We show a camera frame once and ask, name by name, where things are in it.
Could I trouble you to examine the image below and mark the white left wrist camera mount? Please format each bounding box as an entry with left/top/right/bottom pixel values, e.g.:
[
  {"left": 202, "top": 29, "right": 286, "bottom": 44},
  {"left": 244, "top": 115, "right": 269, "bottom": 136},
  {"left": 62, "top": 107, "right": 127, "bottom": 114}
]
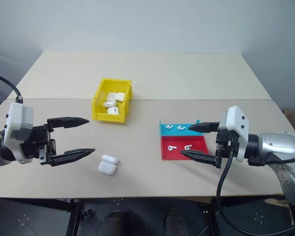
[{"left": 3, "top": 101, "right": 34, "bottom": 164}]

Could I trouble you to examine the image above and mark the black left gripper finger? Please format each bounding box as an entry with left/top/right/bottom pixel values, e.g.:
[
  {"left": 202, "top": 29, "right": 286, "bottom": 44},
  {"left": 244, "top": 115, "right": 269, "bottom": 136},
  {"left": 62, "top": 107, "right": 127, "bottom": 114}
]
[
  {"left": 46, "top": 117, "right": 90, "bottom": 129},
  {"left": 48, "top": 148, "right": 96, "bottom": 167}
]

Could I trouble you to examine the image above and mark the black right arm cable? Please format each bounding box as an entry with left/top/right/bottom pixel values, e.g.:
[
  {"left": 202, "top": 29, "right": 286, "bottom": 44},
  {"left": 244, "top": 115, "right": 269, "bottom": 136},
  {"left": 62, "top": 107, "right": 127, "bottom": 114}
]
[{"left": 215, "top": 147, "right": 295, "bottom": 234}]

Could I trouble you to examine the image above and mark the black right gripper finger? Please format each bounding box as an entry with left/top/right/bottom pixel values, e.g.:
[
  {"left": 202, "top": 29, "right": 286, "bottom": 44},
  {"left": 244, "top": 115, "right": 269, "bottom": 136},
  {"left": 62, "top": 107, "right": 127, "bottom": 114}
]
[
  {"left": 188, "top": 121, "right": 221, "bottom": 133},
  {"left": 179, "top": 150, "right": 218, "bottom": 168}
]

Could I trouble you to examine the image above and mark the white open charging case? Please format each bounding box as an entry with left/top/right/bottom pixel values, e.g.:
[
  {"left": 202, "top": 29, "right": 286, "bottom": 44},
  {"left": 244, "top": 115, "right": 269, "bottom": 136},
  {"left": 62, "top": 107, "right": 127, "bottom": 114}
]
[{"left": 98, "top": 154, "right": 119, "bottom": 176}]

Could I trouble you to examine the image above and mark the dark rounded robot foot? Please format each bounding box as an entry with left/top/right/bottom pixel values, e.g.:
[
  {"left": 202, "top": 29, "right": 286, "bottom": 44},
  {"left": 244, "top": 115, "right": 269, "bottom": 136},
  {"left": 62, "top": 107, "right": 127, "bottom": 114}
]
[
  {"left": 164, "top": 208, "right": 187, "bottom": 236},
  {"left": 98, "top": 211, "right": 125, "bottom": 236}
]

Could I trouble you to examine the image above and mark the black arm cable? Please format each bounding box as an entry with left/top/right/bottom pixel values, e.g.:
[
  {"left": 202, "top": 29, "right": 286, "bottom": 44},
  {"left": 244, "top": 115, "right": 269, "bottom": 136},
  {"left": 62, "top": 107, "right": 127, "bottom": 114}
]
[
  {"left": 215, "top": 147, "right": 295, "bottom": 234},
  {"left": 0, "top": 72, "right": 24, "bottom": 103}
]

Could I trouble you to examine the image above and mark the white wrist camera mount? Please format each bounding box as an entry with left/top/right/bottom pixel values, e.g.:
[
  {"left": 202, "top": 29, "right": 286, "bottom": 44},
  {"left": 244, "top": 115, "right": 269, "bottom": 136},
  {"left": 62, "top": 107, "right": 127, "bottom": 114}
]
[
  {"left": 3, "top": 101, "right": 34, "bottom": 164},
  {"left": 218, "top": 105, "right": 249, "bottom": 163}
]

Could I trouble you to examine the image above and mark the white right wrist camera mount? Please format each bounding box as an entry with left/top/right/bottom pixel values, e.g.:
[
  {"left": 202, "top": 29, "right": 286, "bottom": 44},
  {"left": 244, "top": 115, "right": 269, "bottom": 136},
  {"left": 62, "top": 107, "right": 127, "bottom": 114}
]
[{"left": 218, "top": 105, "right": 249, "bottom": 163}]

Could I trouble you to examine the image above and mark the yellow plastic bin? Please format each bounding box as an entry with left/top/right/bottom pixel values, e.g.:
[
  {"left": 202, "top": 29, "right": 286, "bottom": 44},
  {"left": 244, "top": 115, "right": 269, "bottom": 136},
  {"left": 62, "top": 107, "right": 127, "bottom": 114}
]
[{"left": 91, "top": 78, "right": 133, "bottom": 123}]

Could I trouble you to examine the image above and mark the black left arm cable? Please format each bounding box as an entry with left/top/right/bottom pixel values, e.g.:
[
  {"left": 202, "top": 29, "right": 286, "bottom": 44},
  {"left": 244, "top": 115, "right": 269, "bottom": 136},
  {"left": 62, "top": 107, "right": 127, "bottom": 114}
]
[{"left": 0, "top": 72, "right": 24, "bottom": 103}]

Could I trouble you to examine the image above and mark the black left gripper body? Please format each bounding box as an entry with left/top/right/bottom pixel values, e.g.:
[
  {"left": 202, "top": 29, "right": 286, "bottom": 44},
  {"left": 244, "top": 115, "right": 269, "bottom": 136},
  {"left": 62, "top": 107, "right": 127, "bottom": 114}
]
[{"left": 10, "top": 123, "right": 57, "bottom": 165}]

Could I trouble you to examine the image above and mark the red plastic tray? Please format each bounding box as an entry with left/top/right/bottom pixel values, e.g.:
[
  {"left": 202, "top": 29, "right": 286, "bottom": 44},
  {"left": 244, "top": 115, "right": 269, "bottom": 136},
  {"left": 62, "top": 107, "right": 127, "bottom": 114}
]
[{"left": 160, "top": 136, "right": 209, "bottom": 161}]

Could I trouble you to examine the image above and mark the blue plastic tray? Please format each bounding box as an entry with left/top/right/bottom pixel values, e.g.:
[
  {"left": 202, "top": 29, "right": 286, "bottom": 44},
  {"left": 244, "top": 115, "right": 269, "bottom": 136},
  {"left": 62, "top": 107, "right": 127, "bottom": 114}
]
[{"left": 159, "top": 118, "right": 204, "bottom": 137}]

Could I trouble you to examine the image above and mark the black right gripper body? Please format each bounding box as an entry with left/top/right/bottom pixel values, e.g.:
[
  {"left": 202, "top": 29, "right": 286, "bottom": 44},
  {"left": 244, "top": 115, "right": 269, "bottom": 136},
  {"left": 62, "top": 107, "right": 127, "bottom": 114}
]
[{"left": 214, "top": 128, "right": 240, "bottom": 169}]

